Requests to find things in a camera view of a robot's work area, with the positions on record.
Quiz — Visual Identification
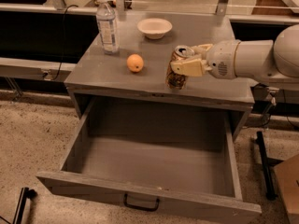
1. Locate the white paper bowl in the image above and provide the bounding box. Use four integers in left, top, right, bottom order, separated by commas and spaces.
137, 18, 172, 40

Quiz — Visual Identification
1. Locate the black power cable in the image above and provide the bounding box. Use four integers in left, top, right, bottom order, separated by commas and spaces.
43, 4, 80, 82

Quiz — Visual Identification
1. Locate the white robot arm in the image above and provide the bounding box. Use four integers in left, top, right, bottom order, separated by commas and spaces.
166, 24, 299, 91

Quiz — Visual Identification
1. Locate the orange soda can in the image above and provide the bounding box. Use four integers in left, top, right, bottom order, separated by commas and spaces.
165, 45, 194, 90

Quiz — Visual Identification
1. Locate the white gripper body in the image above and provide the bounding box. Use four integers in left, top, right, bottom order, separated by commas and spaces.
206, 40, 240, 79

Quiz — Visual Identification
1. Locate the brown cardboard box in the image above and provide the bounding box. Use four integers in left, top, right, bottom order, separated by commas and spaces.
274, 155, 299, 224

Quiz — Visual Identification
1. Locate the black metal bracket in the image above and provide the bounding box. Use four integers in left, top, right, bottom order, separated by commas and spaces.
12, 187, 37, 224

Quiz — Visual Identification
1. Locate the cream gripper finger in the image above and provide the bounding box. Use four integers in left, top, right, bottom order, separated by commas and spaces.
192, 44, 213, 59
170, 55, 212, 77

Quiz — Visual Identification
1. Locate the wooden desk corner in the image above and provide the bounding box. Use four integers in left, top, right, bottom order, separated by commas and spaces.
251, 0, 299, 17

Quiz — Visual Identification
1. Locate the clear plastic water bottle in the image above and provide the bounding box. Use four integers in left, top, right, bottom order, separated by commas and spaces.
96, 0, 120, 54

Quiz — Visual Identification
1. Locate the black drawer handle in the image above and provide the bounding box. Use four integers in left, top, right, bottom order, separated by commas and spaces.
123, 193, 160, 212

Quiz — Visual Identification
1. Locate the orange fruit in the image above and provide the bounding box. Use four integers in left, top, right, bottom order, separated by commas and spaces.
126, 54, 144, 73

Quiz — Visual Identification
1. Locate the open grey drawer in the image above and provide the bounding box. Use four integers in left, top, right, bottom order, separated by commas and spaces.
37, 97, 261, 224

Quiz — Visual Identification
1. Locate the black metal stand leg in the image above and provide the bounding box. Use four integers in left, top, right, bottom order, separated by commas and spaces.
254, 131, 280, 201

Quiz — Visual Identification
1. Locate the grey cabinet counter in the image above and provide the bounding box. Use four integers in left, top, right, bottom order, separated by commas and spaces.
65, 11, 254, 137

